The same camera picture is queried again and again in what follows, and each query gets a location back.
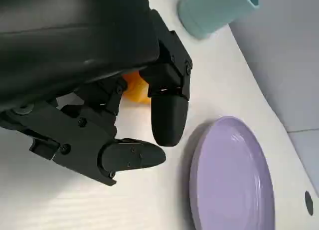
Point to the pale green mug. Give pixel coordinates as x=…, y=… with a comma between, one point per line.
x=207, y=13

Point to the lilac plate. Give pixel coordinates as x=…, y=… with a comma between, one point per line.
x=229, y=177

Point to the black table grommet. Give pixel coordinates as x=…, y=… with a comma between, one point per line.
x=309, y=202

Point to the orange white toy bread roll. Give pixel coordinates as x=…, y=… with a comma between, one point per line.
x=134, y=90

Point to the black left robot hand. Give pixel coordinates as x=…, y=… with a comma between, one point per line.
x=62, y=53

